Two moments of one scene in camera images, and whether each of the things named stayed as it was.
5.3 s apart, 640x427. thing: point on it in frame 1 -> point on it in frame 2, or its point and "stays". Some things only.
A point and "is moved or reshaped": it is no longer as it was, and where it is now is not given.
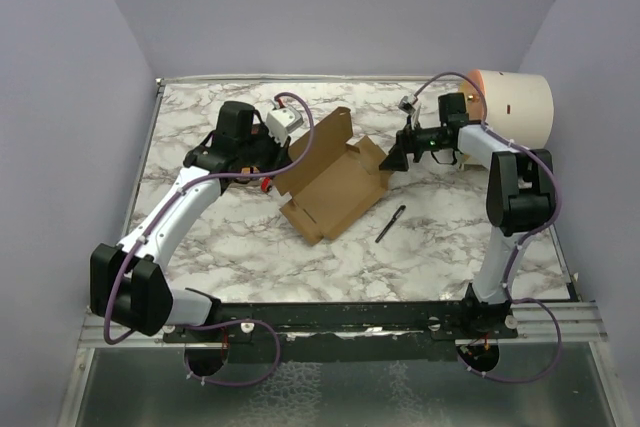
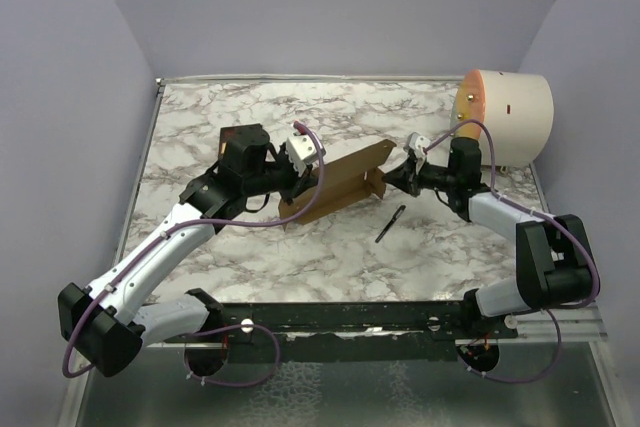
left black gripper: (279, 159) -> (299, 183)
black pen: (396, 216) stays
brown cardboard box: (336, 181) is moved or reshaped
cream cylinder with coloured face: (520, 106) stays
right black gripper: (406, 142) -> (405, 177)
